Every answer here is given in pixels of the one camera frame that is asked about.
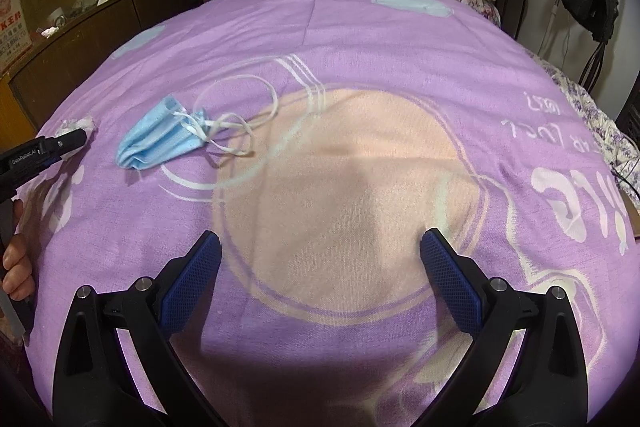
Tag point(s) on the purple printed blanket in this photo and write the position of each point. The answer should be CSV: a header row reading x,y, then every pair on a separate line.
x,y
350,207

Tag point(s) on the blue face mask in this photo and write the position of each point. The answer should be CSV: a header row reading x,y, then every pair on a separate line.
x,y
150,137

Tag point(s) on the white tissue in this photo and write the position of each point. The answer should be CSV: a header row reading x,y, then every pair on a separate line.
x,y
80,123

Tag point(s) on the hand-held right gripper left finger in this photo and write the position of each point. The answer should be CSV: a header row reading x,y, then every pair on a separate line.
x,y
192,277

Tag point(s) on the person's left hand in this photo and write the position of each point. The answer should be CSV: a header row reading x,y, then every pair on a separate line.
x,y
19,269

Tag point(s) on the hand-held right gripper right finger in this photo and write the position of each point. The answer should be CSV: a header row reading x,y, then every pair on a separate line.
x,y
452,282

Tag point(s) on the floral bed sheet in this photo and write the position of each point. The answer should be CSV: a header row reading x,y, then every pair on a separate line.
x,y
600,122

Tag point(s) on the plain wooden cabinet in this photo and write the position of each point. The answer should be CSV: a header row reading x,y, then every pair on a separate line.
x,y
100,37

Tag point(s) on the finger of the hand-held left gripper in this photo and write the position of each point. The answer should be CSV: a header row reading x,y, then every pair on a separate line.
x,y
72,141

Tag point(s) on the red label box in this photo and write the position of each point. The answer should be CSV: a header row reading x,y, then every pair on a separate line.
x,y
15,32

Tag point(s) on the black metal bed frame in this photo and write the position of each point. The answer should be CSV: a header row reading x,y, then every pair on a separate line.
x,y
510,2

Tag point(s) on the white tape roll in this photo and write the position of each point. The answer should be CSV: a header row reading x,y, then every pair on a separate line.
x,y
57,17

